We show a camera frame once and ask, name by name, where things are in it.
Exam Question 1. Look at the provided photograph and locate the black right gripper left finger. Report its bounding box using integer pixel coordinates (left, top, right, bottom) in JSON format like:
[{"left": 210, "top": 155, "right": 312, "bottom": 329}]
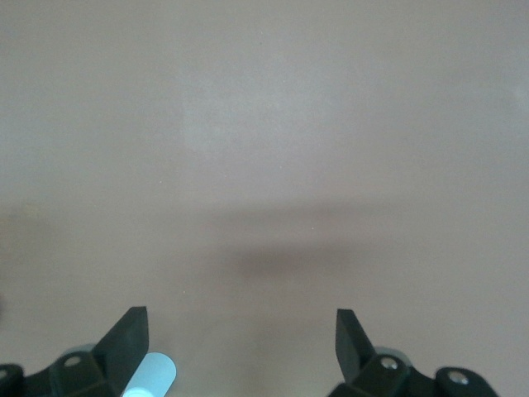
[{"left": 0, "top": 305, "right": 150, "bottom": 397}]

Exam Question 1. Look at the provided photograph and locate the light blue plastic cup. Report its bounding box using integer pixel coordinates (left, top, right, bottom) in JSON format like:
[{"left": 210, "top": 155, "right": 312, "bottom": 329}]
[{"left": 122, "top": 351, "right": 179, "bottom": 397}]

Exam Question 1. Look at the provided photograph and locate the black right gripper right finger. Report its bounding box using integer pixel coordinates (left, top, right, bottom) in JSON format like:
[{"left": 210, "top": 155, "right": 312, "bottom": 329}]
[{"left": 327, "top": 308, "right": 498, "bottom": 397}]

